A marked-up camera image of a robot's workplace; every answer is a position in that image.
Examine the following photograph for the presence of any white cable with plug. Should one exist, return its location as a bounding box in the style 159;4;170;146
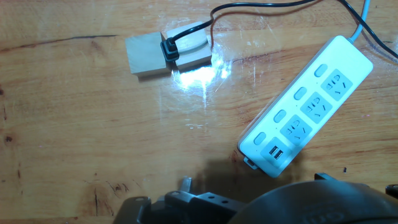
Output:
348;0;371;44

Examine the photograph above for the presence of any white power strip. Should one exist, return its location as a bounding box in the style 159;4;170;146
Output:
237;35;374;179

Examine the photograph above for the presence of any light wooden cube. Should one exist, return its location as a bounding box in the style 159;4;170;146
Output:
165;21;213;72
124;31;172;78

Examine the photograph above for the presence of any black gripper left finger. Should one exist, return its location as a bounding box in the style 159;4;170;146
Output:
113;176;249;224

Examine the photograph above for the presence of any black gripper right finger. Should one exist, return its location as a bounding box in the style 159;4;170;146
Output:
313;172;338;184

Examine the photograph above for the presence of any black power cord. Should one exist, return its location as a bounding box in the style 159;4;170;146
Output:
160;0;398;62

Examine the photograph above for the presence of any orange wooden board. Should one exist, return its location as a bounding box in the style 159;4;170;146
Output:
0;0;398;224

